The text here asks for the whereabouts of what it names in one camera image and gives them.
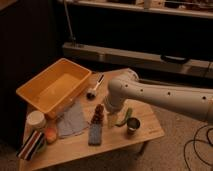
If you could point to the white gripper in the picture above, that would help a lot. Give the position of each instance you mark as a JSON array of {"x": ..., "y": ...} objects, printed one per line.
[{"x": 112, "y": 105}]

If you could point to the blue-grey towel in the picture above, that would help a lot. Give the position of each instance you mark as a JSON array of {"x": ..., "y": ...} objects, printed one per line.
[{"x": 72, "y": 121}]

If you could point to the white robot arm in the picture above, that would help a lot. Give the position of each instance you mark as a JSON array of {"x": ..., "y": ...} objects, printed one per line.
[{"x": 196, "y": 103}]

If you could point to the small metal cup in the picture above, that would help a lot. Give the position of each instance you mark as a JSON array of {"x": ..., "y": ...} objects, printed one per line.
[{"x": 133, "y": 124}]

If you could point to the green pepper toy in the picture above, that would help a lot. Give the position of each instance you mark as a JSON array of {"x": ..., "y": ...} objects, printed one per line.
[{"x": 126, "y": 117}]

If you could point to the brown and blue scrub brush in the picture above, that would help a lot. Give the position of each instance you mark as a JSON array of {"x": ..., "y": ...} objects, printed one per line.
[{"x": 95, "y": 130}]

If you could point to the wooden table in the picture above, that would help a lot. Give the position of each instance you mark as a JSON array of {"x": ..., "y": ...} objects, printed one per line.
[{"x": 105, "y": 139}]

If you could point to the orange ball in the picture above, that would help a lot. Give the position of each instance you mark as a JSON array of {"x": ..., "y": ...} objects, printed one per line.
[{"x": 50, "y": 135}]

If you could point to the yellow plastic bin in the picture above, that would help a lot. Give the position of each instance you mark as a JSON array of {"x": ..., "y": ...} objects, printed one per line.
[{"x": 56, "y": 87}]

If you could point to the white round container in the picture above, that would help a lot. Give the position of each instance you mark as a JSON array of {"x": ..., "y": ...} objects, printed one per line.
[{"x": 36, "y": 120}]

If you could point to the striped cloth block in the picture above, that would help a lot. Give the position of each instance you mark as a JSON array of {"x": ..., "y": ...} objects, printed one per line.
[{"x": 31, "y": 145}]

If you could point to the metal pole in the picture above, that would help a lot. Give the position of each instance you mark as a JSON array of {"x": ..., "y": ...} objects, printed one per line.
[{"x": 71, "y": 35}]

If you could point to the metal shelf rail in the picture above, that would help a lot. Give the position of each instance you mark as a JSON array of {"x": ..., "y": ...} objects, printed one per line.
[{"x": 137, "y": 59}]

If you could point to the black handle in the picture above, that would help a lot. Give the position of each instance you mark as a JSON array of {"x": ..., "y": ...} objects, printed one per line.
[{"x": 175, "y": 60}]

